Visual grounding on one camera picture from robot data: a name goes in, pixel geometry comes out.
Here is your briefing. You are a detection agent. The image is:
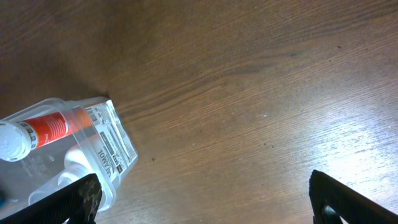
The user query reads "clear plastic container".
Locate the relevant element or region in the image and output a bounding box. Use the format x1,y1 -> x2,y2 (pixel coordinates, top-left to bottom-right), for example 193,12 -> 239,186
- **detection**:
1,96 -> 137,218

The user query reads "white spray bottle clear cap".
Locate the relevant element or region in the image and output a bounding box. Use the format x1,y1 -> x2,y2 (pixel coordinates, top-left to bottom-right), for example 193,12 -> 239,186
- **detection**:
58,145 -> 93,187

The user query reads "orange tube white cap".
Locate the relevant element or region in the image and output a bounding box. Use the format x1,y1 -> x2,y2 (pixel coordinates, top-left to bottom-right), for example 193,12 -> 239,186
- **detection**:
1,108 -> 92,162

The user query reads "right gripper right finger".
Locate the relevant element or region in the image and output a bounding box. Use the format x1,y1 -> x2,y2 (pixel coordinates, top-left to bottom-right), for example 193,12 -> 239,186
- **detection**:
309,170 -> 397,224

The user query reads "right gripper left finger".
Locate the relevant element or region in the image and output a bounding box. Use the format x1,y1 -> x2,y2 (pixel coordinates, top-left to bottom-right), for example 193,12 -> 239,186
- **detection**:
1,174 -> 102,224

